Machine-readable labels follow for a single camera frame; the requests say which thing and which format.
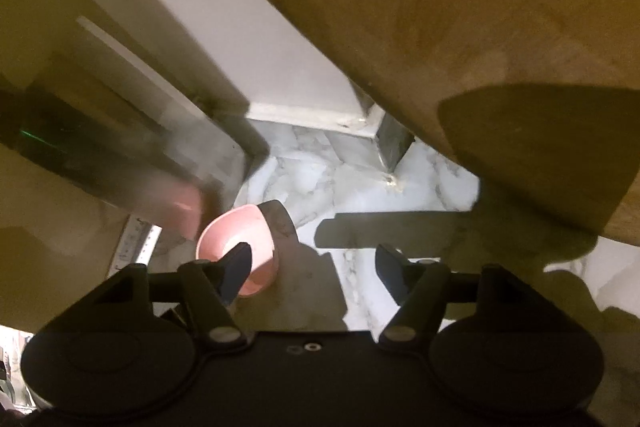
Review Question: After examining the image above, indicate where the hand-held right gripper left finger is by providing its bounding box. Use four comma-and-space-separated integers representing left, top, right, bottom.
101, 242, 254, 351

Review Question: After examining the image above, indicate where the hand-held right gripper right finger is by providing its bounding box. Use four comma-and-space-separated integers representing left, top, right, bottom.
375, 242, 532, 351

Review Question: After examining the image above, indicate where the small pink bowl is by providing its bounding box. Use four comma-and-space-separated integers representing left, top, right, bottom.
195, 204, 280, 299

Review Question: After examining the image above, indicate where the white cabinet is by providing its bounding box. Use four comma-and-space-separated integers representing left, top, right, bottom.
14, 0, 377, 138

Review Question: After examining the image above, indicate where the round wooden board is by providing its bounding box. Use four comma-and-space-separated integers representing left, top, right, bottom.
197, 0, 640, 239

